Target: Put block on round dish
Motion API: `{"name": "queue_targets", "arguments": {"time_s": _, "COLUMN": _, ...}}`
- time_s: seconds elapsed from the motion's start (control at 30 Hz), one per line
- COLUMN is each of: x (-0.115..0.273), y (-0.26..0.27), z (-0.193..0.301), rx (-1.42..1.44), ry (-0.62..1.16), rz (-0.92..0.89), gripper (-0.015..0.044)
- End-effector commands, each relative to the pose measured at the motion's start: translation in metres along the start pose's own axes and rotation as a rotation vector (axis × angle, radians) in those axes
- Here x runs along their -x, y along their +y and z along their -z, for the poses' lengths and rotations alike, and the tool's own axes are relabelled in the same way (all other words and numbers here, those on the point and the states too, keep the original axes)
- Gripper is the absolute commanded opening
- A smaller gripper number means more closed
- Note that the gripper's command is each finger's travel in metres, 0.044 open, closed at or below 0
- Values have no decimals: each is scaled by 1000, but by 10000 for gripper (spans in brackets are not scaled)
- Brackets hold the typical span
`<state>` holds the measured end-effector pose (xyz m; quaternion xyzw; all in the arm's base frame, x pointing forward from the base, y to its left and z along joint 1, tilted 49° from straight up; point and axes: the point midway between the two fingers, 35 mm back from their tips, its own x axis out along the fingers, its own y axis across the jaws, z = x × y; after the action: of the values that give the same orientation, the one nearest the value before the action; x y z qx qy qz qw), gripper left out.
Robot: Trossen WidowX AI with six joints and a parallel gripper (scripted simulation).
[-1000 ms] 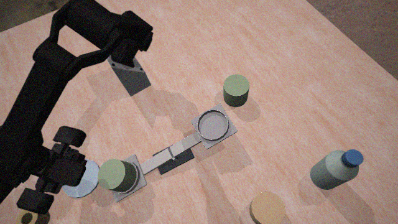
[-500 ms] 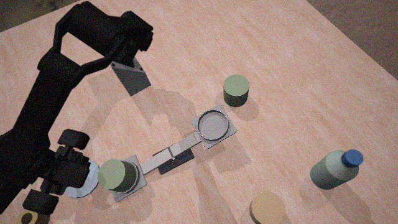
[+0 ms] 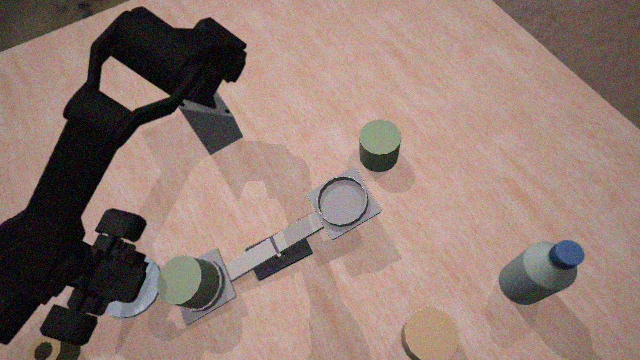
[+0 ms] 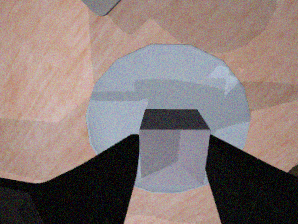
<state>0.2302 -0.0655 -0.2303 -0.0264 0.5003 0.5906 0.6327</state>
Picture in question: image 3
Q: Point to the grey balance beam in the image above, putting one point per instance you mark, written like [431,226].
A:
[341,204]

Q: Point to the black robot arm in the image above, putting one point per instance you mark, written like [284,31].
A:
[41,248]

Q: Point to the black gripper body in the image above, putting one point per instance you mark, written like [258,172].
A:
[74,326]

